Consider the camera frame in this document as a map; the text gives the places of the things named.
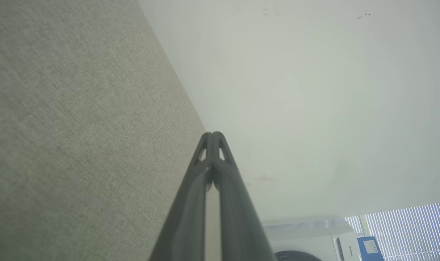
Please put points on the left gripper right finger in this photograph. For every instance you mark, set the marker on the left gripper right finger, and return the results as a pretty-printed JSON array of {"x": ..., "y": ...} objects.
[{"x": 238, "y": 217}]

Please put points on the blue box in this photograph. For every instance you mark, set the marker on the blue box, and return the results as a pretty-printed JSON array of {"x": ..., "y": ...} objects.
[{"x": 370, "y": 250}]

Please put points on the dark washing machine door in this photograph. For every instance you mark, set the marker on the dark washing machine door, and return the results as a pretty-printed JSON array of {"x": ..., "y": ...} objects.
[{"x": 299, "y": 256}]

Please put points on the white window blinds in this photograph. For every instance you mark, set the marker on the white window blinds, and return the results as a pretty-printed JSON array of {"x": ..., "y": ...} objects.
[{"x": 411, "y": 232}]

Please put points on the white washing machine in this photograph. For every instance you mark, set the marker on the white washing machine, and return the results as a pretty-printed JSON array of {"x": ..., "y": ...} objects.
[{"x": 306, "y": 235}]

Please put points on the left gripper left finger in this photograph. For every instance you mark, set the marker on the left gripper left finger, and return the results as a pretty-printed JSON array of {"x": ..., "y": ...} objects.
[{"x": 187, "y": 217}]

